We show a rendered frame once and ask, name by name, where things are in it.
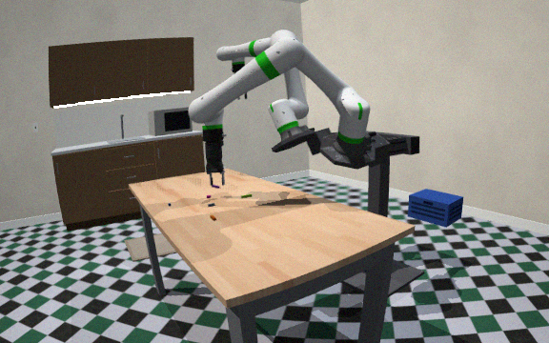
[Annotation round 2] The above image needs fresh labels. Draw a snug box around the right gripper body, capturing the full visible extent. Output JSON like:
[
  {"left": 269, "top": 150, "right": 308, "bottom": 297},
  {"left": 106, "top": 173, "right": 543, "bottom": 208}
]
[{"left": 231, "top": 64, "right": 245, "bottom": 73}]

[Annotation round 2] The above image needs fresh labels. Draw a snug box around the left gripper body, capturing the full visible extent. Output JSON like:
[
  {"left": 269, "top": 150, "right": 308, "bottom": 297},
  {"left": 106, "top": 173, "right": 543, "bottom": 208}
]
[{"left": 201, "top": 128, "right": 227, "bottom": 172}]

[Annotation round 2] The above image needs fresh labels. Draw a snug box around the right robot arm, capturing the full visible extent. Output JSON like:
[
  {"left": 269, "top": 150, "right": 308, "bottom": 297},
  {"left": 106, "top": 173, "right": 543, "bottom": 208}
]
[{"left": 216, "top": 38, "right": 315, "bottom": 141}]

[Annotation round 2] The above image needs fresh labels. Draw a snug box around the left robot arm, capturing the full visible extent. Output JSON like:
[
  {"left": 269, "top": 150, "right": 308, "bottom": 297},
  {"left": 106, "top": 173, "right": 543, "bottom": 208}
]
[{"left": 189, "top": 30, "right": 376, "bottom": 157}]

